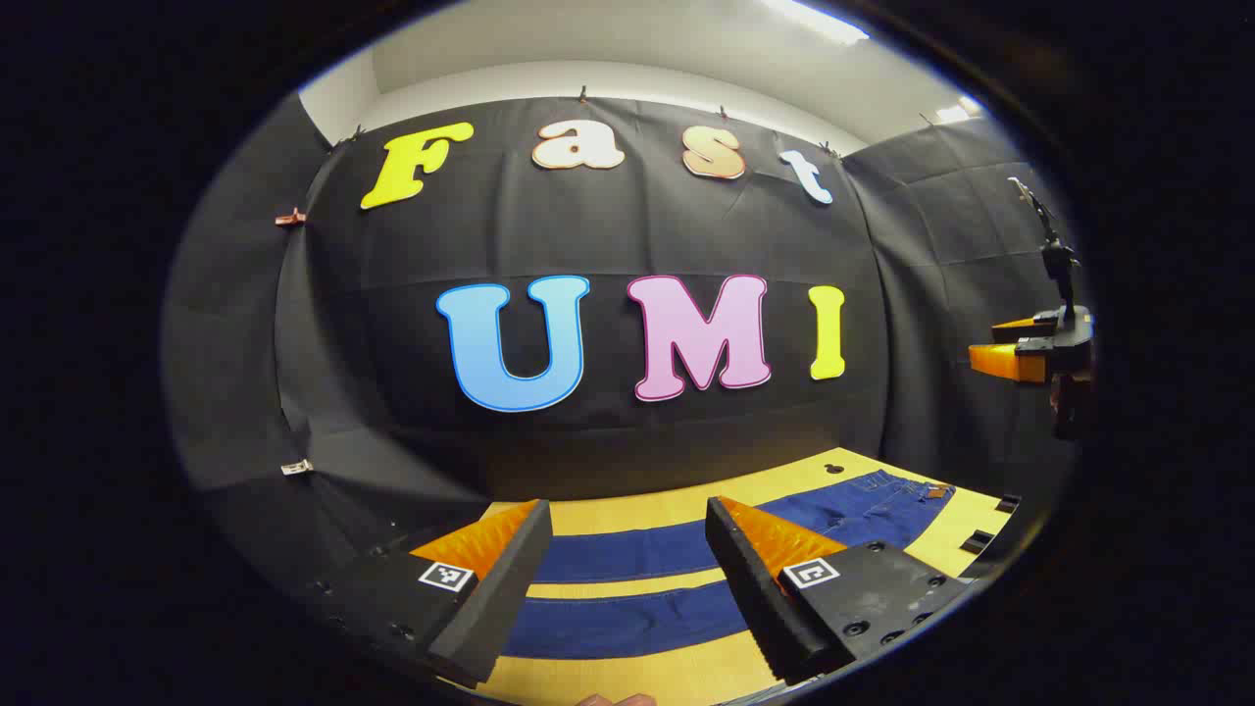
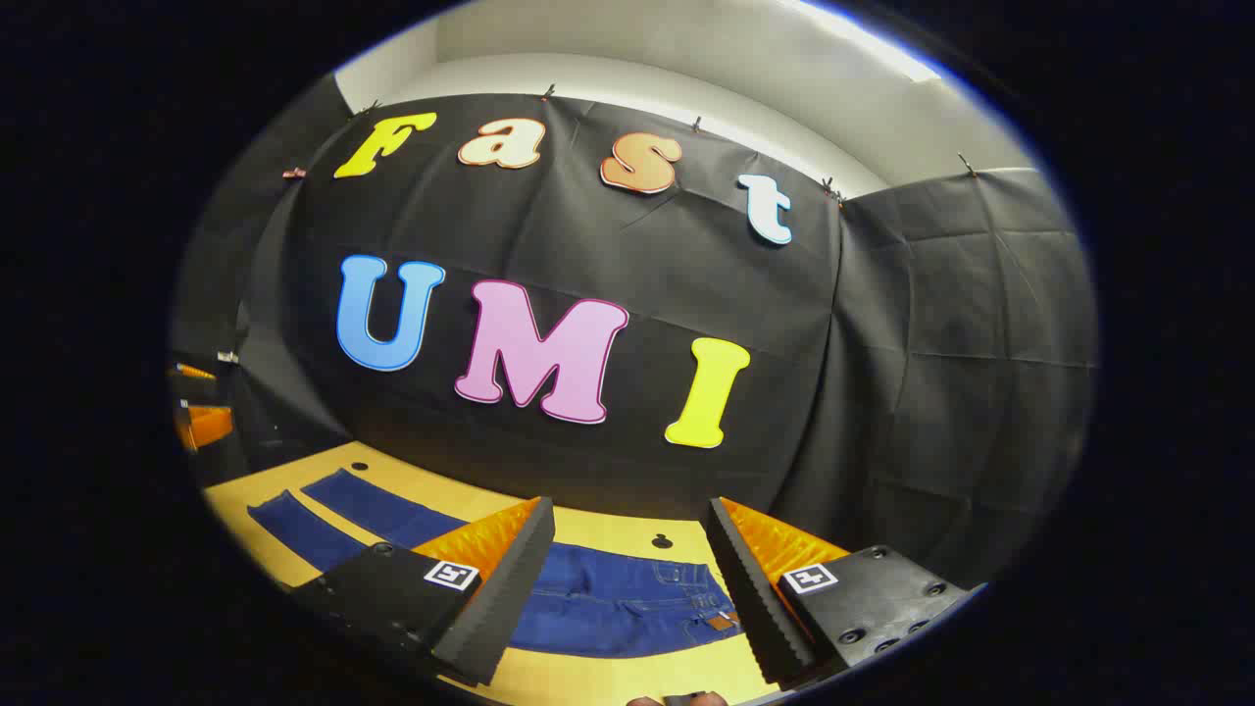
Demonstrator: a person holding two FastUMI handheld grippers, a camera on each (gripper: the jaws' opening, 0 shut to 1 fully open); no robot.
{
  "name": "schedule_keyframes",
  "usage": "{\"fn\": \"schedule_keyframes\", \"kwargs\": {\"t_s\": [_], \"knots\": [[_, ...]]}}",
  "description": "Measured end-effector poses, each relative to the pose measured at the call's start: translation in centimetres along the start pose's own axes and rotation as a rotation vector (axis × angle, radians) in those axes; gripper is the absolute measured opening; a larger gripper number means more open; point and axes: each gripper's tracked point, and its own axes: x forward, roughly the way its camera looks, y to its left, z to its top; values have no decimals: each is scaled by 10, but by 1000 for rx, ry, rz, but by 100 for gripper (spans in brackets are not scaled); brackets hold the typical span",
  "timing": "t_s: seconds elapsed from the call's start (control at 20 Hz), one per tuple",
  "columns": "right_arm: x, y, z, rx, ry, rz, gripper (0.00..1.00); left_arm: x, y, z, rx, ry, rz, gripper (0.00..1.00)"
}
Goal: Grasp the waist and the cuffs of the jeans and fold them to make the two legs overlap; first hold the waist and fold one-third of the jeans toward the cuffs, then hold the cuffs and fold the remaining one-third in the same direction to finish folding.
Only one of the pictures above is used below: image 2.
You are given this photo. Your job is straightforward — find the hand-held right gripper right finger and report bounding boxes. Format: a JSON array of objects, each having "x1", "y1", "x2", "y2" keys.
[{"x1": 706, "y1": 496, "x2": 986, "y2": 687}]

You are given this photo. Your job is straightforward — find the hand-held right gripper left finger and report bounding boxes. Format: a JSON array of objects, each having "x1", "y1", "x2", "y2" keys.
[{"x1": 284, "y1": 495, "x2": 556, "y2": 687}]

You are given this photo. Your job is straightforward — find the blue denim jeans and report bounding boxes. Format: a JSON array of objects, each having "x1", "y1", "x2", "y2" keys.
[{"x1": 247, "y1": 468, "x2": 746, "y2": 660}]

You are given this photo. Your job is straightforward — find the black backdrop cloth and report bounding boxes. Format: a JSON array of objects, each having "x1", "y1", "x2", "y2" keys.
[{"x1": 172, "y1": 74, "x2": 1099, "y2": 589}]

